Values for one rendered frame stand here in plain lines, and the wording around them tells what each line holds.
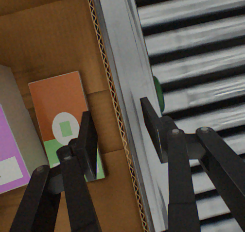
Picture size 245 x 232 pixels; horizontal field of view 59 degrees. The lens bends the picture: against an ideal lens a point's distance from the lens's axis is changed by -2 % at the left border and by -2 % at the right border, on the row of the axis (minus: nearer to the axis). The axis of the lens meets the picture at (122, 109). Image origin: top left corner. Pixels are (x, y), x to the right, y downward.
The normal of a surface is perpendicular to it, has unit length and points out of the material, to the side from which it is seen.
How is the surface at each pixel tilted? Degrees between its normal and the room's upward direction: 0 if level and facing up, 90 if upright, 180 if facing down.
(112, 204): 1
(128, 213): 0
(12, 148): 0
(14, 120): 90
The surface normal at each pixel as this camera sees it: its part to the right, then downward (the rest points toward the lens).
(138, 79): 0.01, 0.05
